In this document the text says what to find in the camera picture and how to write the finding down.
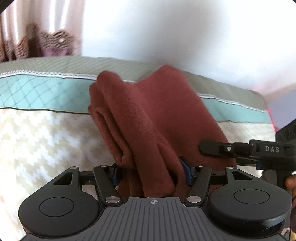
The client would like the dark red sweater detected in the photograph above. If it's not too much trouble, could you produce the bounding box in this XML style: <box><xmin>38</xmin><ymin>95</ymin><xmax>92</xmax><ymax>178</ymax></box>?
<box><xmin>88</xmin><ymin>65</ymin><xmax>236</xmax><ymax>197</ymax></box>

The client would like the patterned bed quilt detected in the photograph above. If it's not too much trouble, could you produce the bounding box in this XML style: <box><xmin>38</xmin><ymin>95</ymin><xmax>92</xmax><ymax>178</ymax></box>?
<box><xmin>1</xmin><ymin>56</ymin><xmax>275</xmax><ymax>240</ymax></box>

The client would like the pink lace curtain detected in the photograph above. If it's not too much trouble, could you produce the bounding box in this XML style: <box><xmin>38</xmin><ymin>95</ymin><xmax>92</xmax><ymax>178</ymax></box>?
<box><xmin>1</xmin><ymin>0</ymin><xmax>85</xmax><ymax>62</ymax></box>

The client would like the person's right hand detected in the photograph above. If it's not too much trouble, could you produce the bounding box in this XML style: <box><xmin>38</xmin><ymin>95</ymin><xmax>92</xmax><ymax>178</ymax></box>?
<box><xmin>285</xmin><ymin>175</ymin><xmax>296</xmax><ymax>240</ymax></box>

